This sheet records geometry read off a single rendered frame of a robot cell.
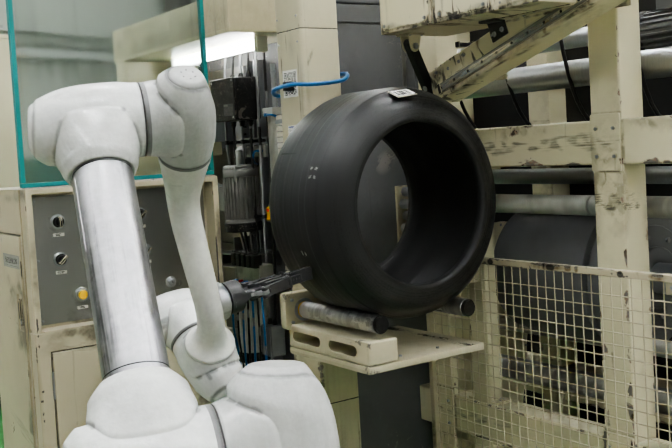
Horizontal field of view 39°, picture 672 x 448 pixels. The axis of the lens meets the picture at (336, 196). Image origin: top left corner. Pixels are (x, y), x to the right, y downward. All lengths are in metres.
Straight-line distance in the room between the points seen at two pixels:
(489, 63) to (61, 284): 1.28
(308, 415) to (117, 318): 0.32
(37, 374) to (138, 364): 1.18
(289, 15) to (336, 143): 0.55
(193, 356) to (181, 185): 0.38
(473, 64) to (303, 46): 0.46
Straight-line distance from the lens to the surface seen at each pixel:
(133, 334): 1.44
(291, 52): 2.63
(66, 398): 2.62
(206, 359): 1.96
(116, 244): 1.51
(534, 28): 2.47
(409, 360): 2.35
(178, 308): 2.06
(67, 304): 2.63
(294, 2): 2.62
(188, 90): 1.65
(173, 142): 1.68
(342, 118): 2.25
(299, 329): 2.51
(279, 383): 1.38
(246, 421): 1.37
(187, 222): 1.85
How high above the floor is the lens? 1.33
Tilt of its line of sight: 3 degrees down
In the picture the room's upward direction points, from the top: 3 degrees counter-clockwise
